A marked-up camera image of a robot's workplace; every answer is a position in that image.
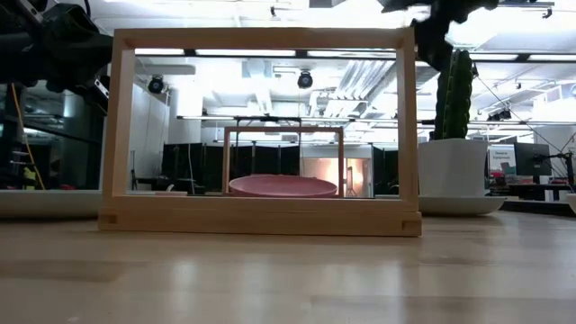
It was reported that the pink round plate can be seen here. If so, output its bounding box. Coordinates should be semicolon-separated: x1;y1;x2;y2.
228;174;339;199

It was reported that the white round plate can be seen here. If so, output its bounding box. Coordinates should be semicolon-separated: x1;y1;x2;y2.
418;195;508;217
0;189;104;220

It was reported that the white angular plant pot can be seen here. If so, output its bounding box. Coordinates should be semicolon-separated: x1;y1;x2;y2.
418;138;490;199

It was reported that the tall green cactus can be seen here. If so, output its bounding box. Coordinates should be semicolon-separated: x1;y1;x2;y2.
432;48;475;141

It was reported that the white printed sign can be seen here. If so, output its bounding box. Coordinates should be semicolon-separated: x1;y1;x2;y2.
489;144;517;176

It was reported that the dark storage shelving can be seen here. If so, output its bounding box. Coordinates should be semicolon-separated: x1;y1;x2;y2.
0;83;104;191

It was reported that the dark computer monitor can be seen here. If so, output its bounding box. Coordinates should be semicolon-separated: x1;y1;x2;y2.
513;142;553;177

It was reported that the light wooden shelf frame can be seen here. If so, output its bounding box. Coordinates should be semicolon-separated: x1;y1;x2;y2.
97;26;423;239

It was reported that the yellow cable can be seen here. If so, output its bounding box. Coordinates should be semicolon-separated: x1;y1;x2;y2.
10;83;47;191

